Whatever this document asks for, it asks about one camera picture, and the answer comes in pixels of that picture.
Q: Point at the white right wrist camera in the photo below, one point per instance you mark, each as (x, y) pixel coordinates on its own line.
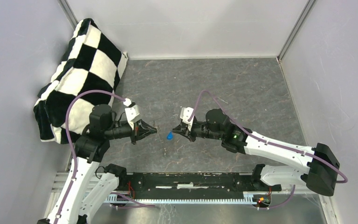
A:
(186, 116)

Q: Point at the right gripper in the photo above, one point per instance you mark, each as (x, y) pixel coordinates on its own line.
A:
(183, 129)

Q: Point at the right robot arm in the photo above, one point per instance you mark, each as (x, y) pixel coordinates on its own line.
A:
(313, 167)

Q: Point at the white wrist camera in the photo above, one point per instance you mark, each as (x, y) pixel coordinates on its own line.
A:
(132, 115)
(186, 116)

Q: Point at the blue tagged key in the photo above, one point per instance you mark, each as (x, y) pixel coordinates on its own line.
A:
(169, 136)

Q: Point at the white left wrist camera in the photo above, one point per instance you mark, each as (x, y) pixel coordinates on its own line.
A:
(132, 115)

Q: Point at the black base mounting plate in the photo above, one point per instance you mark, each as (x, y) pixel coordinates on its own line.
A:
(192, 185)

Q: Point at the black white checkered blanket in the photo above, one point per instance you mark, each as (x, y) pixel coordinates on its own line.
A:
(90, 62)

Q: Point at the white slotted cable duct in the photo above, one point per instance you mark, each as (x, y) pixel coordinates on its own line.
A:
(246, 199)

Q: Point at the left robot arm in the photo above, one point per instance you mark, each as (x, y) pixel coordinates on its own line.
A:
(75, 205)

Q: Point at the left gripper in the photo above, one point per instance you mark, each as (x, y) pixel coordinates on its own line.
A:
(141, 129)

